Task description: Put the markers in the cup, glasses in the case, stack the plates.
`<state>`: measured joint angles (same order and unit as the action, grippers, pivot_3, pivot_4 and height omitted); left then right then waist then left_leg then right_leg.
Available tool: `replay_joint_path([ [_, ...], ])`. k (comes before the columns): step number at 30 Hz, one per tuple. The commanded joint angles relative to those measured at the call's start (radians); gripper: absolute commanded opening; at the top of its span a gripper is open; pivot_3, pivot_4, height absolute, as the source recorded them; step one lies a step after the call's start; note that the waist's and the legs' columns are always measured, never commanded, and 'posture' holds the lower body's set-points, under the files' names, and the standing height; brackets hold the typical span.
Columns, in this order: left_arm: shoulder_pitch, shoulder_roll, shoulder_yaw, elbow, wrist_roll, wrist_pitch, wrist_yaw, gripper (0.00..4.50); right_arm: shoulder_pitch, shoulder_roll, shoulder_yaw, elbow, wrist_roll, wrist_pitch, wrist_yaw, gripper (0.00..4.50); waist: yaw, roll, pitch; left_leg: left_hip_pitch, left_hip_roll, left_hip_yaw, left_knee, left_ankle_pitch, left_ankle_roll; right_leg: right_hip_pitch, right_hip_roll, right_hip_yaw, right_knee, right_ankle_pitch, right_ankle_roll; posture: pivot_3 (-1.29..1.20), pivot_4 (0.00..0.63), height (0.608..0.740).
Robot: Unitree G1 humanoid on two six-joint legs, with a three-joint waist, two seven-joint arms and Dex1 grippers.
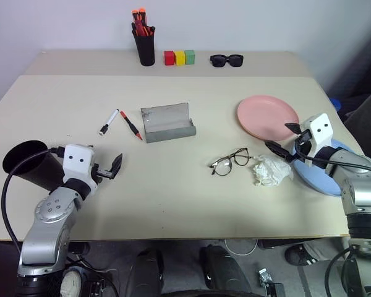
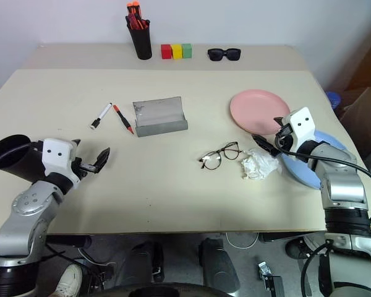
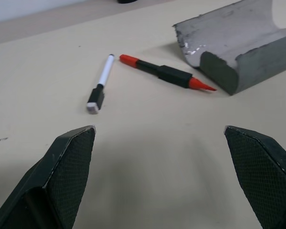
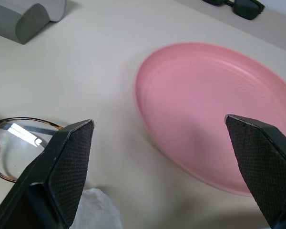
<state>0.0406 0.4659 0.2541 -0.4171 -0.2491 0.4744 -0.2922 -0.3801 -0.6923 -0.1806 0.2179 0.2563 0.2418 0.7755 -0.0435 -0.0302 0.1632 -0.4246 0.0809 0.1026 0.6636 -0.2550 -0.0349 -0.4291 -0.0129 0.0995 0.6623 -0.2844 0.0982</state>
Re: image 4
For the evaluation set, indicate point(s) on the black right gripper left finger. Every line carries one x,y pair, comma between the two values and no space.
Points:
62,171

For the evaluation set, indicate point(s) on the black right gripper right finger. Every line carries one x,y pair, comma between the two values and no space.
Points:
264,167

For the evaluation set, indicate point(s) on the crumpled white tissue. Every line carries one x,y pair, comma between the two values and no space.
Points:
97,210

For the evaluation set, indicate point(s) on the tortoiseshell round eyeglasses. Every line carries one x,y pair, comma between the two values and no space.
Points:
4,152

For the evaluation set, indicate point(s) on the pink round plate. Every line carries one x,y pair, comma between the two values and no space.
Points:
205,114

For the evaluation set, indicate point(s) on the grey glasses case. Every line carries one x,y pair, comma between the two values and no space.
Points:
21,21

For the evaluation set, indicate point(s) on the black sunglasses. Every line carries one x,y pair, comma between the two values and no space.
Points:
245,7

